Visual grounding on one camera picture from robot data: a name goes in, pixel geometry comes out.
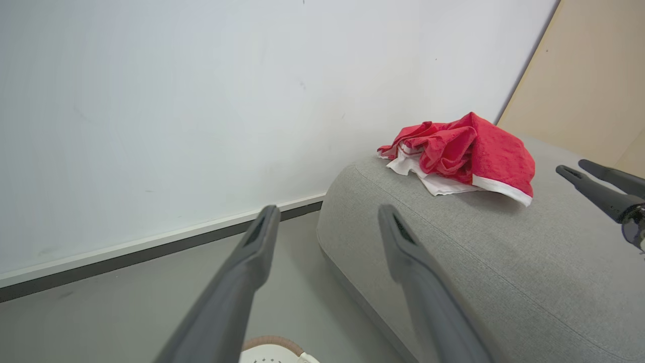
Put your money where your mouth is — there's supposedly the white wall trim strip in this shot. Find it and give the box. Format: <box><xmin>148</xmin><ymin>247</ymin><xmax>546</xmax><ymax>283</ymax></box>
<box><xmin>0</xmin><ymin>193</ymin><xmax>327</xmax><ymax>289</ymax></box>

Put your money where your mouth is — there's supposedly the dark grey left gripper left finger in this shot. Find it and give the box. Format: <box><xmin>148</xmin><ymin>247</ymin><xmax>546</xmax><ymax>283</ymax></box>
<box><xmin>153</xmin><ymin>204</ymin><xmax>282</xmax><ymax>363</ymax></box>

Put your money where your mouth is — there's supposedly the white plastic laundry basket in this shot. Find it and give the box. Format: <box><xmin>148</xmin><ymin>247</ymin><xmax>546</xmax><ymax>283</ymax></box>
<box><xmin>239</xmin><ymin>335</ymin><xmax>321</xmax><ymax>363</ymax></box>

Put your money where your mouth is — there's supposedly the beige partition panel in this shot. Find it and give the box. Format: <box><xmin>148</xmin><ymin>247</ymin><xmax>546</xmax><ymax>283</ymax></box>
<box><xmin>495</xmin><ymin>0</ymin><xmax>645</xmax><ymax>179</ymax></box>

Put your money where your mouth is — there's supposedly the red white basketball jersey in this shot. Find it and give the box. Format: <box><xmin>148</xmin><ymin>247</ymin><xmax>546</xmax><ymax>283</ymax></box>
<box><xmin>377</xmin><ymin>111</ymin><xmax>536</xmax><ymax>207</ymax></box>

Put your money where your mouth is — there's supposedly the black baseboard strip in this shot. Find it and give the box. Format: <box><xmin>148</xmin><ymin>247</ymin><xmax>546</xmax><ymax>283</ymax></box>
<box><xmin>0</xmin><ymin>201</ymin><xmax>324</xmax><ymax>304</ymax></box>

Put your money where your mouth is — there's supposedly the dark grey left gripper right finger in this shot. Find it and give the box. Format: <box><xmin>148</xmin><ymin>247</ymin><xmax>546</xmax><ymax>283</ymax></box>
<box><xmin>377</xmin><ymin>204</ymin><xmax>493</xmax><ymax>363</ymax></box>

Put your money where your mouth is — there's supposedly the grey fabric sofa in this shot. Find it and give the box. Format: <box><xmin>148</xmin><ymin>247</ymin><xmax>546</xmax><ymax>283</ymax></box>
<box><xmin>316</xmin><ymin>135</ymin><xmax>645</xmax><ymax>363</ymax></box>

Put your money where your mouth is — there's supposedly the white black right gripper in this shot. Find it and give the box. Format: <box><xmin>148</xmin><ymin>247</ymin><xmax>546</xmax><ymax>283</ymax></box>
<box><xmin>555</xmin><ymin>159</ymin><xmax>645</xmax><ymax>253</ymax></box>

